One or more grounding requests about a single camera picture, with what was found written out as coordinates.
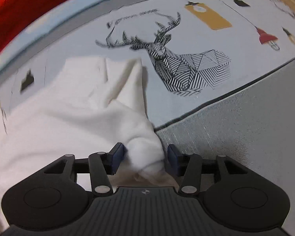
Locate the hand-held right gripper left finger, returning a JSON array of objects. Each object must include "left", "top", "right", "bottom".
[{"left": 43, "top": 142, "right": 127, "bottom": 197}]

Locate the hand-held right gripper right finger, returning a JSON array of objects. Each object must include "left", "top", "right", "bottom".
[{"left": 167, "top": 144, "right": 249, "bottom": 197}]

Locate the white long-sleeved shirt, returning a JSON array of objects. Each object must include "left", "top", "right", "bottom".
[{"left": 0, "top": 56, "right": 180, "bottom": 236}]

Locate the deer print bed sheet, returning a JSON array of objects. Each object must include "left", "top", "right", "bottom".
[{"left": 0, "top": 0, "right": 295, "bottom": 134}]

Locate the folded red knit sweater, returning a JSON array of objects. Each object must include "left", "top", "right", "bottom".
[{"left": 0, "top": 0, "right": 87, "bottom": 57}]

